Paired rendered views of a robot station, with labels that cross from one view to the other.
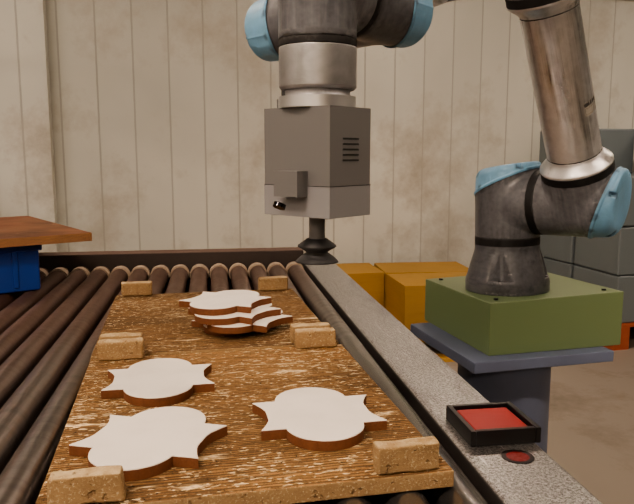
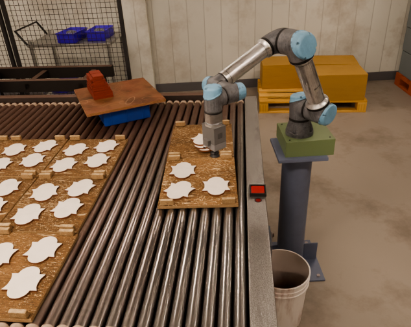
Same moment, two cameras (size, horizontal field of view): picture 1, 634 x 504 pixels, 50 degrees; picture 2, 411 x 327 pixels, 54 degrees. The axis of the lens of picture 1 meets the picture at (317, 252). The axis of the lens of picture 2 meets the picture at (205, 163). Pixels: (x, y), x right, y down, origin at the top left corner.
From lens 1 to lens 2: 1.17 m
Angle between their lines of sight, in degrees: 26
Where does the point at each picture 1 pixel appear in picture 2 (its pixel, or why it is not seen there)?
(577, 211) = (314, 117)
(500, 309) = (290, 144)
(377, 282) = not seen: hidden behind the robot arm
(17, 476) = (153, 195)
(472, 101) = not seen: outside the picture
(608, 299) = (329, 141)
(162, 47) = not seen: outside the picture
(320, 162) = (212, 139)
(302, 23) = (208, 111)
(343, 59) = (217, 117)
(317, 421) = (214, 189)
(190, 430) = (187, 189)
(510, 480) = (251, 205)
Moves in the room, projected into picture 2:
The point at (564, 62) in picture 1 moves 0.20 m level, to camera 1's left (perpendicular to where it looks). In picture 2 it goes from (306, 78) to (262, 77)
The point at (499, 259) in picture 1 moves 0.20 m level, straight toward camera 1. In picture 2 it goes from (293, 126) to (281, 141)
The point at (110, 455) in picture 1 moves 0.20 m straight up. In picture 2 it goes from (170, 194) to (166, 155)
